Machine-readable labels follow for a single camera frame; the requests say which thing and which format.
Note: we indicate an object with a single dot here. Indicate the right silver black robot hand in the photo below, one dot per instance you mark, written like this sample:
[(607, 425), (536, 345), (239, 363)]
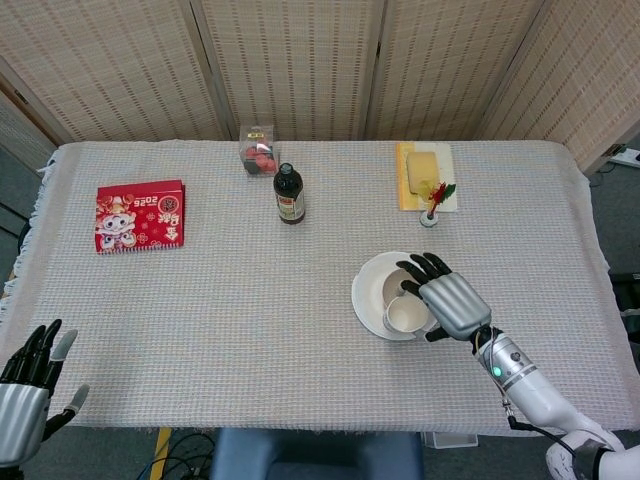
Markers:
[(452, 305)]

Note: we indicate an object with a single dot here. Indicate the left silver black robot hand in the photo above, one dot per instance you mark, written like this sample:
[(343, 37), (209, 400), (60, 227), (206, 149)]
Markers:
[(22, 400)]

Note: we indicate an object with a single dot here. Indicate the red spiral desk calendar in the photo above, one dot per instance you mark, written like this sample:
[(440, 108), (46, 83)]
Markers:
[(140, 220)]

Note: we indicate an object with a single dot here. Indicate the beige plastic bowl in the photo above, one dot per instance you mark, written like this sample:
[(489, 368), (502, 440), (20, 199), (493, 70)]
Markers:
[(392, 285)]

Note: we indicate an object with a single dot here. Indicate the white power strip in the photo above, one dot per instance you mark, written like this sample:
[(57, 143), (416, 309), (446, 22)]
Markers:
[(625, 156)]

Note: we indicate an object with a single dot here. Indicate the clear plastic box red pieces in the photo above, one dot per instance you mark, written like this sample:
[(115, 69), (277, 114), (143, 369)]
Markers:
[(257, 150)]

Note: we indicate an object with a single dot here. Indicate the colourful feather shuttlecock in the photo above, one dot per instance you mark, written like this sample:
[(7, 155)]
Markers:
[(429, 219)]

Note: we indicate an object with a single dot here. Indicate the white paper plate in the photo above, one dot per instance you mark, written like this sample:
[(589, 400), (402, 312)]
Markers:
[(367, 295)]

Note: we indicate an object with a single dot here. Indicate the brown drink bottle black cap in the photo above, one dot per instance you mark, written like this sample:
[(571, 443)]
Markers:
[(289, 197)]

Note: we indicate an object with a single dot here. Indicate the beige woven folding screen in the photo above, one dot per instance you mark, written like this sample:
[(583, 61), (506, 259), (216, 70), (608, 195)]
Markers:
[(300, 65)]

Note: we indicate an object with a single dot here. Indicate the white paper cup blue logo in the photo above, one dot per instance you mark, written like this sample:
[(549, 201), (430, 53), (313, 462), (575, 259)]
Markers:
[(406, 316)]

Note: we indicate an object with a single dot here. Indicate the light grey waffle tablecloth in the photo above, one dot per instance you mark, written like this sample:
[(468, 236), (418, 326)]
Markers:
[(250, 300)]

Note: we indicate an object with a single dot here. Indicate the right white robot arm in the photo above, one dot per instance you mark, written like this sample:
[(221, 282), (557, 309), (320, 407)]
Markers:
[(530, 385)]

